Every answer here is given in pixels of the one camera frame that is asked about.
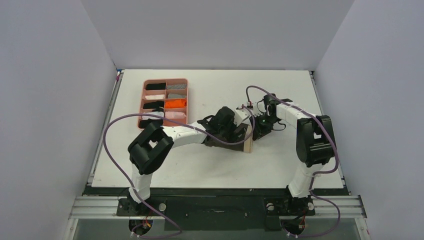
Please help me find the black rolled underwear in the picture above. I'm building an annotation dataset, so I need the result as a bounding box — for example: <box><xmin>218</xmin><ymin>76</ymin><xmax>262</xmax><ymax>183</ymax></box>
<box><xmin>142</xmin><ymin>100</ymin><xmax>165</xmax><ymax>112</ymax></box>
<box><xmin>145</xmin><ymin>82</ymin><xmax>167</xmax><ymax>91</ymax></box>
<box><xmin>137</xmin><ymin>119</ymin><xmax>164</xmax><ymax>129</ymax></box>

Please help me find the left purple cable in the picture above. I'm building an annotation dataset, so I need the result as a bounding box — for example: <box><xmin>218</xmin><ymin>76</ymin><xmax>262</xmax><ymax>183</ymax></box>
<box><xmin>102</xmin><ymin>105</ymin><xmax>256</xmax><ymax>240</ymax></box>

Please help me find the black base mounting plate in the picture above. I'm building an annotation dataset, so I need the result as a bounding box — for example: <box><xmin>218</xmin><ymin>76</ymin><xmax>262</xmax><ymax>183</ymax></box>
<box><xmin>88</xmin><ymin>188</ymin><xmax>348</xmax><ymax>235</ymax></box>

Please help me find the black rolled underwear middle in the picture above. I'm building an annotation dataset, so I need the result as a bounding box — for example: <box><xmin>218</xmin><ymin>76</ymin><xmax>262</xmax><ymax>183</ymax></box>
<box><xmin>142</xmin><ymin>100</ymin><xmax>165</xmax><ymax>112</ymax></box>

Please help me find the black rolled underwear bottom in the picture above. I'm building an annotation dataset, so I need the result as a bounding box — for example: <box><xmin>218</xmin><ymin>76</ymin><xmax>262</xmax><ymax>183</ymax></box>
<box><xmin>137</xmin><ymin>119</ymin><xmax>164</xmax><ymax>129</ymax></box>

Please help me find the black rolled underwear top left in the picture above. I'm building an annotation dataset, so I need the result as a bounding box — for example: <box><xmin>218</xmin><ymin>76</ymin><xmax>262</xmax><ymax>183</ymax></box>
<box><xmin>145</xmin><ymin>82</ymin><xmax>167</xmax><ymax>91</ymax></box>

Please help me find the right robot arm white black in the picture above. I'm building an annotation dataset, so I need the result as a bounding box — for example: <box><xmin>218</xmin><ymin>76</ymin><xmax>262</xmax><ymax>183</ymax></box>
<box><xmin>250</xmin><ymin>94</ymin><xmax>336</xmax><ymax>214</ymax></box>

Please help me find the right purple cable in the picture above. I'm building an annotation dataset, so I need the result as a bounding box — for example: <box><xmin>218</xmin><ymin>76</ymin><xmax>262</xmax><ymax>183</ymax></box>
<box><xmin>245</xmin><ymin>85</ymin><xmax>342</xmax><ymax>239</ymax></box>

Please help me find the white rolled underwear upper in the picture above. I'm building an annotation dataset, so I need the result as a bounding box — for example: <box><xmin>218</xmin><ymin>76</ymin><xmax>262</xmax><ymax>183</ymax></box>
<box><xmin>144</xmin><ymin>94</ymin><xmax>166</xmax><ymax>100</ymax></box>

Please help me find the white rolled underwear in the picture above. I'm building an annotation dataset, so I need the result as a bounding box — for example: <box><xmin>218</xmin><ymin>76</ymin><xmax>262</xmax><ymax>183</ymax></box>
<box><xmin>144</xmin><ymin>94</ymin><xmax>166</xmax><ymax>100</ymax></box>
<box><xmin>141</xmin><ymin>111</ymin><xmax>165</xmax><ymax>121</ymax></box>

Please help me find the orange rolled underwear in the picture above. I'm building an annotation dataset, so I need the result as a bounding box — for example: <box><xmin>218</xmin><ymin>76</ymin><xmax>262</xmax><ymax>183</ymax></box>
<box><xmin>164</xmin><ymin>98</ymin><xmax>187</xmax><ymax>109</ymax></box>

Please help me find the olive underwear beige waistband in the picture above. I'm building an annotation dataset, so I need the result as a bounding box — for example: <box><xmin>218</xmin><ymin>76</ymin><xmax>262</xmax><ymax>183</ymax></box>
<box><xmin>203</xmin><ymin>125</ymin><xmax>253</xmax><ymax>153</ymax></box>

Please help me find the white rolled underwear lower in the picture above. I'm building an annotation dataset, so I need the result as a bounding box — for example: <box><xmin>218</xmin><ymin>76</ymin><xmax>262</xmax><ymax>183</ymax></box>
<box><xmin>141</xmin><ymin>111</ymin><xmax>165</xmax><ymax>121</ymax></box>

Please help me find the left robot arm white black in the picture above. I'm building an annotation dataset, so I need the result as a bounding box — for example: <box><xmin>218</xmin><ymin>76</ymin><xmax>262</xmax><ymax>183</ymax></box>
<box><xmin>127</xmin><ymin>106</ymin><xmax>257</xmax><ymax>215</ymax></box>

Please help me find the grey striped rolled underwear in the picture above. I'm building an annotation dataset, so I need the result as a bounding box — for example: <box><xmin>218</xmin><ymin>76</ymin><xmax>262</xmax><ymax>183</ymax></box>
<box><xmin>166</xmin><ymin>83</ymin><xmax>187</xmax><ymax>90</ymax></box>

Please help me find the pink rolled underwear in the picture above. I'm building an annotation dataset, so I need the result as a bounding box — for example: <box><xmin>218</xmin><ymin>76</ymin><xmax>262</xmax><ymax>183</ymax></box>
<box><xmin>165</xmin><ymin>111</ymin><xmax>187</xmax><ymax>119</ymax></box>

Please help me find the aluminium frame rail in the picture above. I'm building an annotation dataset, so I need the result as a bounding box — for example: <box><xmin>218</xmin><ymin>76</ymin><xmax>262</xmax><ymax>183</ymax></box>
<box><xmin>62</xmin><ymin>195</ymin><xmax>371</xmax><ymax>240</ymax></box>

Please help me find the purple cable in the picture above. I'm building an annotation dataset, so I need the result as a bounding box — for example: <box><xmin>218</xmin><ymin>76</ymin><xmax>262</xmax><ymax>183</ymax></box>
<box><xmin>102</xmin><ymin>105</ymin><xmax>256</xmax><ymax>240</ymax></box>
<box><xmin>245</xmin><ymin>85</ymin><xmax>342</xmax><ymax>239</ymax></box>

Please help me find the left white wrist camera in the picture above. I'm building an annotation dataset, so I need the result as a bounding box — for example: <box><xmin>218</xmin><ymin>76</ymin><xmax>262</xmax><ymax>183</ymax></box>
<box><xmin>234</xmin><ymin>108</ymin><xmax>255</xmax><ymax>126</ymax></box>

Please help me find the pink divided organizer tray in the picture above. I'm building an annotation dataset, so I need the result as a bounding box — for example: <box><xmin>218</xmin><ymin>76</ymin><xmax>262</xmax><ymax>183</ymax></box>
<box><xmin>139</xmin><ymin>78</ymin><xmax>189</xmax><ymax>127</ymax></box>

